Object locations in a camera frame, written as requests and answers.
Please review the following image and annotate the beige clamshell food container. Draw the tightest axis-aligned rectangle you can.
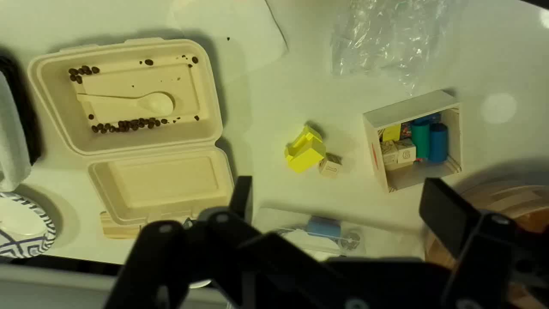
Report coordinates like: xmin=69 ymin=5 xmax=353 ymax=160
xmin=27 ymin=37 xmax=235 ymax=227

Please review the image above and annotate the light wooden block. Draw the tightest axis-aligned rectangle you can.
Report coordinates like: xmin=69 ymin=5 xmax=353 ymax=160
xmin=99 ymin=210 xmax=145 ymax=240

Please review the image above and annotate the blue patterned paper plate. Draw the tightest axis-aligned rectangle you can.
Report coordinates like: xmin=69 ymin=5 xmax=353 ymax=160
xmin=0 ymin=192 xmax=57 ymax=259

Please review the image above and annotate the clear plastic bag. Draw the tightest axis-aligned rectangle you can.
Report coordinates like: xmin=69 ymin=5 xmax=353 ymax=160
xmin=329 ymin=0 xmax=456 ymax=94

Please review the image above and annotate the blue cylinder block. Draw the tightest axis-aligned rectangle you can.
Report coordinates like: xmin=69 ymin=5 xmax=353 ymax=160
xmin=429 ymin=123 xmax=449 ymax=164

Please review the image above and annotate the white open box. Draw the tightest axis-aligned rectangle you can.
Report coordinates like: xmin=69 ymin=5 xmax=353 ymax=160
xmin=362 ymin=89 xmax=463 ymax=193

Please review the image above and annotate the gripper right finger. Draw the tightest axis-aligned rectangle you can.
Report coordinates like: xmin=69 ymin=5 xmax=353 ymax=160
xmin=419 ymin=177 xmax=549 ymax=309

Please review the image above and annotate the wooden bowl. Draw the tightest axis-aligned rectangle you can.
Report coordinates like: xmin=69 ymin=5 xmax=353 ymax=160
xmin=424 ymin=185 xmax=549 ymax=309

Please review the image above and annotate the white cloth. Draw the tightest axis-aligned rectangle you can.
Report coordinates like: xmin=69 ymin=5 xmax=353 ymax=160
xmin=0 ymin=71 xmax=33 ymax=192

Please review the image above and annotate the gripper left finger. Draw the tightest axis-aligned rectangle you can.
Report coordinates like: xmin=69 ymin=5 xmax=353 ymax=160
xmin=103 ymin=175 xmax=369 ymax=309

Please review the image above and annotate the black object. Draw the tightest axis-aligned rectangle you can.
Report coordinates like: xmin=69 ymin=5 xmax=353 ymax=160
xmin=0 ymin=55 xmax=44 ymax=167

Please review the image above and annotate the small yellow block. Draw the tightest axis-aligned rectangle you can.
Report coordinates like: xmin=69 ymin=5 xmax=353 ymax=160
xmin=381 ymin=124 xmax=402 ymax=142

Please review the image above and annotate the clear plastic box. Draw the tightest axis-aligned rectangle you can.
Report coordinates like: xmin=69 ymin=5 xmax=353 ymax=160
xmin=252 ymin=205 xmax=426 ymax=261

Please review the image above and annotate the small blue block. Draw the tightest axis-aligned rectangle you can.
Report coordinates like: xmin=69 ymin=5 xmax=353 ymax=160
xmin=306 ymin=216 xmax=342 ymax=239

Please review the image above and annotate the green cylinder block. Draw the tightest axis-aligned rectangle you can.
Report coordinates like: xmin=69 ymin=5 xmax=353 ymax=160
xmin=410 ymin=121 xmax=431 ymax=161

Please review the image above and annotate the beige spoon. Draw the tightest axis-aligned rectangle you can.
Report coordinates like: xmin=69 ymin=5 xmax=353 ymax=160
xmin=76 ymin=91 xmax=175 ymax=117

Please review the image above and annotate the heap of coffee beans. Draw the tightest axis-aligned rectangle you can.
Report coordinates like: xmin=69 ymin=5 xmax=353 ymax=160
xmin=88 ymin=113 xmax=181 ymax=134
xmin=68 ymin=65 xmax=100 ymax=85

